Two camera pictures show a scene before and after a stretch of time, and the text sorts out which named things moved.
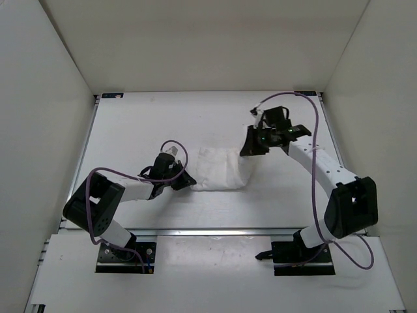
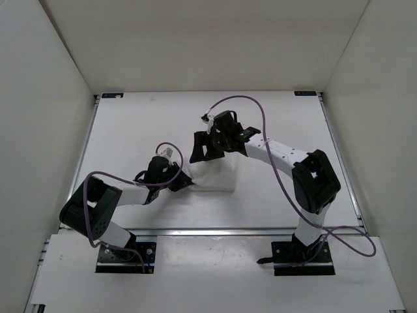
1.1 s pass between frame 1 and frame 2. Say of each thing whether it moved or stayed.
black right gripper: moved
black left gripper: stayed
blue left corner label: stayed
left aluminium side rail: stayed
